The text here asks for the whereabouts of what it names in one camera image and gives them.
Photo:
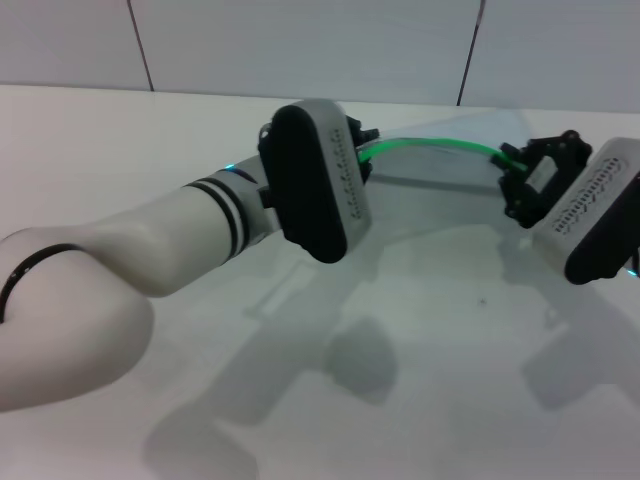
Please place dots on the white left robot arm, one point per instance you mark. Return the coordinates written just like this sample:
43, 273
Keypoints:
125, 260

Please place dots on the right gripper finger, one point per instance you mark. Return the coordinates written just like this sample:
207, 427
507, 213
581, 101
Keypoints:
509, 149
507, 190

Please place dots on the translucent green zipper document bag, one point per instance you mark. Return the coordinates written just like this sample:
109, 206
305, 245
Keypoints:
440, 160

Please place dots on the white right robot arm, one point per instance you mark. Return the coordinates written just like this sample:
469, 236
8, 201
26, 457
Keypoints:
634, 262

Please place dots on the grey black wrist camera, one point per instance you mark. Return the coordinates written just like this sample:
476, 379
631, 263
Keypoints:
590, 215
310, 185

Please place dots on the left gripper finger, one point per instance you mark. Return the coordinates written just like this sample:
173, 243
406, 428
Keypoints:
372, 137

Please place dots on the left grey black wrist camera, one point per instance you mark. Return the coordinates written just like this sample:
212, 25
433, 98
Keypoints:
310, 185

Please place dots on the right grey black wrist camera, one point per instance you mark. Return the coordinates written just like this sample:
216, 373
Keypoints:
590, 215

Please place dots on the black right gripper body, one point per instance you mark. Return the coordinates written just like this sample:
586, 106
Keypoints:
550, 175

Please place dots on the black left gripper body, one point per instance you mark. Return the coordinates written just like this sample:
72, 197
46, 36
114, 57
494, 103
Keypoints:
354, 131

